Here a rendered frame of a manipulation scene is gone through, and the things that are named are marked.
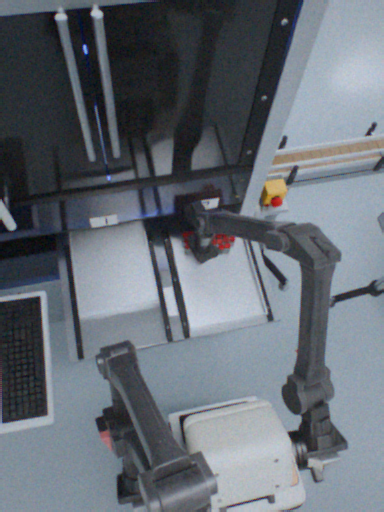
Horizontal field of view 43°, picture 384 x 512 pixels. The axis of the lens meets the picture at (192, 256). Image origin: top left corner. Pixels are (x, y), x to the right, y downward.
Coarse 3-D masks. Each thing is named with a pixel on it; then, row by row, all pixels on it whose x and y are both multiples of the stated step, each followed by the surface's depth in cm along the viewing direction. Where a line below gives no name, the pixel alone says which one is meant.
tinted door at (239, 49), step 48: (192, 0) 91; (240, 0) 93; (144, 48) 98; (192, 48) 101; (240, 48) 104; (96, 96) 108; (144, 96) 111; (192, 96) 114; (240, 96) 118; (144, 144) 127; (192, 144) 131; (240, 144) 136
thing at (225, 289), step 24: (240, 240) 172; (192, 264) 167; (216, 264) 168; (240, 264) 168; (192, 288) 164; (216, 288) 164; (240, 288) 165; (192, 312) 160; (216, 312) 161; (240, 312) 161; (264, 312) 160
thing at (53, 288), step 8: (56, 280) 192; (16, 288) 190; (24, 288) 192; (32, 288) 194; (40, 288) 195; (48, 288) 197; (56, 288) 199; (0, 296) 194; (48, 296) 205; (56, 296) 207; (48, 304) 213; (56, 304) 215; (48, 312) 222; (56, 312) 225; (64, 312) 227; (56, 320) 235
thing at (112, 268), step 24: (72, 240) 169; (96, 240) 169; (120, 240) 170; (144, 240) 170; (72, 264) 161; (96, 264) 165; (120, 264) 166; (144, 264) 166; (96, 288) 162; (120, 288) 162; (144, 288) 163; (96, 312) 157
